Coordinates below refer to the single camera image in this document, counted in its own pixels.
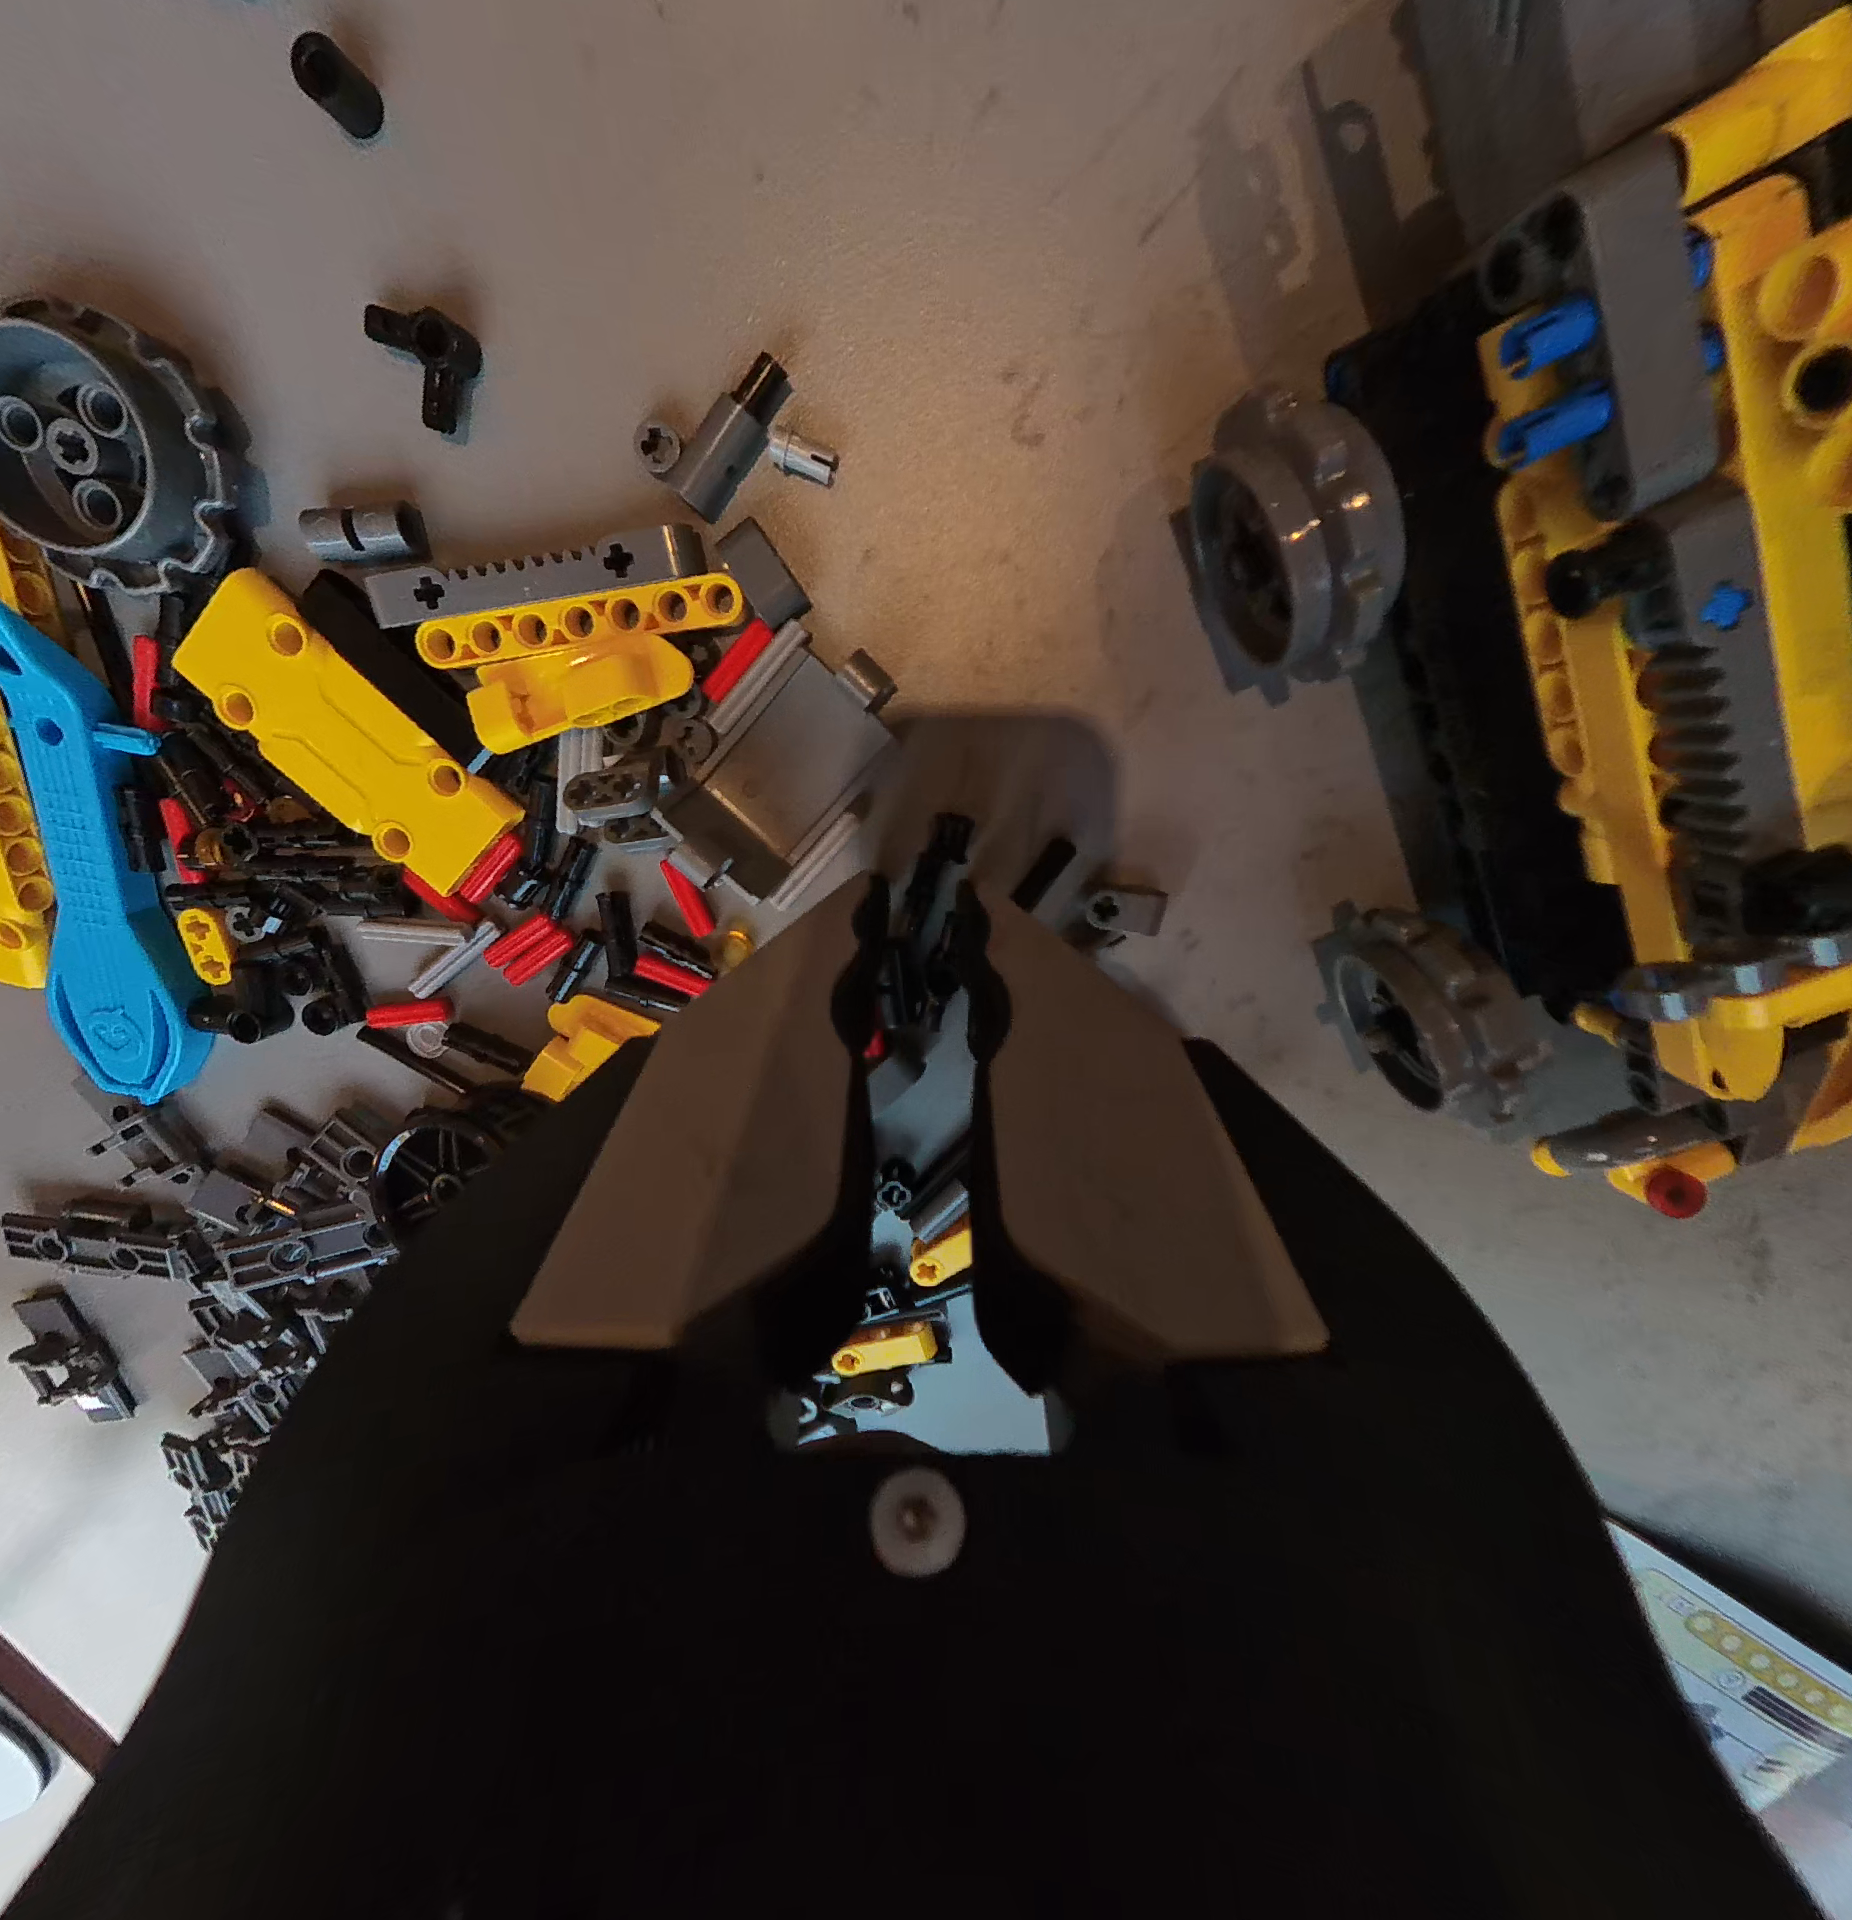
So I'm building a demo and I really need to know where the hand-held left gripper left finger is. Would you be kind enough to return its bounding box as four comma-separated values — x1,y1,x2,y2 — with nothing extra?
510,877,887,1388

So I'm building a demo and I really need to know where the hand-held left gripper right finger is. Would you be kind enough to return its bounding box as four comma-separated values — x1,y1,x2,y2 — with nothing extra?
957,880,1334,1400

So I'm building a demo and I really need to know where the yellow toy vehicle model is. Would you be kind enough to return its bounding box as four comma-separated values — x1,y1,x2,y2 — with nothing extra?
1166,0,1852,1217

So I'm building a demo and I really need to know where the grey desk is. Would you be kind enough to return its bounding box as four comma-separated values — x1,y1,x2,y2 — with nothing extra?
0,0,1852,1802

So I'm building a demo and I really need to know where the black wheel rim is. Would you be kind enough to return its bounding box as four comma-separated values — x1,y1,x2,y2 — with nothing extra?
372,1102,524,1229

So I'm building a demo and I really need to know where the pile of mixed coloured pieces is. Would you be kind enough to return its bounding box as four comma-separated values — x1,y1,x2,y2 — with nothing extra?
80,494,1168,1442

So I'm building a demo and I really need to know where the grey curved panel piece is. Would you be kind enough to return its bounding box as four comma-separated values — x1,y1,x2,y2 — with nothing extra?
664,651,907,907

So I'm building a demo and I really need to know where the pile of grey track links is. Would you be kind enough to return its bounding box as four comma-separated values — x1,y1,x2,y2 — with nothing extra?
5,1071,418,1554

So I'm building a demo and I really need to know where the yellow rectangular panel piece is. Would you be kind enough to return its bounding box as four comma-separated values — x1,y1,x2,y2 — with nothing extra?
172,567,528,886

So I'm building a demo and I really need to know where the blue brick separator tool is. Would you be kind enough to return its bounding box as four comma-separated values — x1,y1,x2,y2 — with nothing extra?
0,576,216,1107

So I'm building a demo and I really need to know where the grey pin connector piece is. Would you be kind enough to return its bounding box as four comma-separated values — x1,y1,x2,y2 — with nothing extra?
634,351,841,521

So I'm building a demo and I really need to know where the instruction booklet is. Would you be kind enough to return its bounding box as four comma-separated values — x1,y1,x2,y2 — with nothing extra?
1609,1517,1852,1906

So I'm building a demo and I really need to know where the black angled connector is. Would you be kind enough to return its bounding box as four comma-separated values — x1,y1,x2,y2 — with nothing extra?
364,301,485,436

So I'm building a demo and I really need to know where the dark grey sprocket wheel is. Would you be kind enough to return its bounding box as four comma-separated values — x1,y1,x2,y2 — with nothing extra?
0,296,260,594

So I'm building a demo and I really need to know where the black small bushing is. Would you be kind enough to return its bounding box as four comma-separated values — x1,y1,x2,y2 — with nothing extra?
289,30,389,144

